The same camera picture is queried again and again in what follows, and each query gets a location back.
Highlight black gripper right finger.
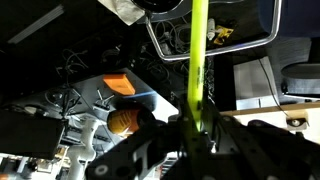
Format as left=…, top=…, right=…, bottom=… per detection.
left=199, top=103, right=320, bottom=180

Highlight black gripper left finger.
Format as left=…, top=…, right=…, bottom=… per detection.
left=84, top=116, right=189, bottom=180

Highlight neon green marker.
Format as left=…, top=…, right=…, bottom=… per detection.
left=185, top=0, right=210, bottom=134

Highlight black patterned cup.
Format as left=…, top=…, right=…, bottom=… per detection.
left=131, top=0, right=185, bottom=15

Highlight brown orange rounded object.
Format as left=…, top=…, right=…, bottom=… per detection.
left=106, top=108, right=158, bottom=138

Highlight light wooden desk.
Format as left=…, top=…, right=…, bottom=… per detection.
left=219, top=100, right=320, bottom=144

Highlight grey black desk device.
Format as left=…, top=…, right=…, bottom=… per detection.
left=285, top=116, right=310, bottom=131

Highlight white plastic stand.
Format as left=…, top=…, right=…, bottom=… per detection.
left=65, top=118, right=102, bottom=180

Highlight white cabinet box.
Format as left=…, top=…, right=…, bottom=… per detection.
left=232, top=55, right=280, bottom=111

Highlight orange sponge block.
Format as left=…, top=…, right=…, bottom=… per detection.
left=102, top=73, right=137, bottom=97

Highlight black box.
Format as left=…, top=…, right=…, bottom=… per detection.
left=0, top=109, right=67, bottom=160

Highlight small yellow object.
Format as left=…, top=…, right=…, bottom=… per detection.
left=213, top=25, right=235, bottom=46

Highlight crumpled beige cloth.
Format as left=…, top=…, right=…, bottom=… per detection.
left=97, top=0, right=147, bottom=27

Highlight grey metal bar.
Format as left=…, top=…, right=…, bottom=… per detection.
left=6, top=4, right=65, bottom=45

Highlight black hanging desk cable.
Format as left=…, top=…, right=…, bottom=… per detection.
left=257, top=58, right=289, bottom=118

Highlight chrome tube frame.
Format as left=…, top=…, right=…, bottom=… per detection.
left=145, top=0, right=283, bottom=63

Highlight tangled floor cables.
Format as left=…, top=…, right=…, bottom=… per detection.
left=54, top=19, right=214, bottom=98

